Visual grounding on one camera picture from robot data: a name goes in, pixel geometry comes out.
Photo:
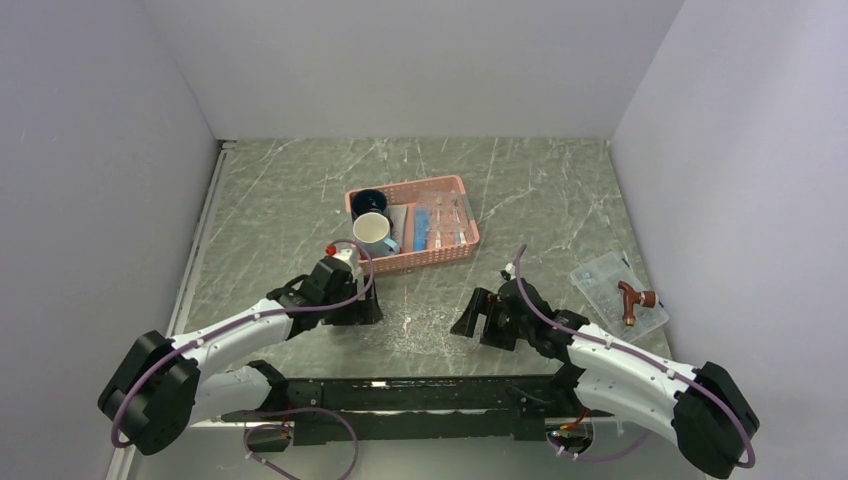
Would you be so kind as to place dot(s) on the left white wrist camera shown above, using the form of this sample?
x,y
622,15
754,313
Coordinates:
x,y
344,252

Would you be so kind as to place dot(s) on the clear plastic toothbrush case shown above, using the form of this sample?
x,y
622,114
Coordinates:
x,y
450,218

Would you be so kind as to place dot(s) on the blue toothpaste tube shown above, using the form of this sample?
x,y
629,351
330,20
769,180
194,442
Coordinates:
x,y
421,228

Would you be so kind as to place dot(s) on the clear textured oval tray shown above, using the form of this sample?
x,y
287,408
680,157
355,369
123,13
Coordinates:
x,y
419,328

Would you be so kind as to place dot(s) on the white red-capped toothpaste tube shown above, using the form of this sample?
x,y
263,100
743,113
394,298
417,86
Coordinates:
x,y
398,216

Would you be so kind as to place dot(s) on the light blue mug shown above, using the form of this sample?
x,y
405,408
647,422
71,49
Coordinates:
x,y
373,231

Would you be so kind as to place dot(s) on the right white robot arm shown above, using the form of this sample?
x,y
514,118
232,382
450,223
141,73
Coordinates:
x,y
699,409

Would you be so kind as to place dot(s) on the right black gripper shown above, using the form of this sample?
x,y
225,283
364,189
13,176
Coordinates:
x,y
484,303

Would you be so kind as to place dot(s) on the black base frame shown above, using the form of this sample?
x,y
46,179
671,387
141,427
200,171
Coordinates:
x,y
523,408

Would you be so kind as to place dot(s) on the dark blue mug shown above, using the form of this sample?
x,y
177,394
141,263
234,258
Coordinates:
x,y
368,201

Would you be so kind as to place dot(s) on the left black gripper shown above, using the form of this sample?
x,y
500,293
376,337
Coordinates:
x,y
362,312

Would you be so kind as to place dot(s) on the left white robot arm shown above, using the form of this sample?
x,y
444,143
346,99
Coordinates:
x,y
163,385

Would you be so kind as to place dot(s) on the aluminium rail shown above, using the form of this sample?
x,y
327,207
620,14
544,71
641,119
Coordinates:
x,y
200,240

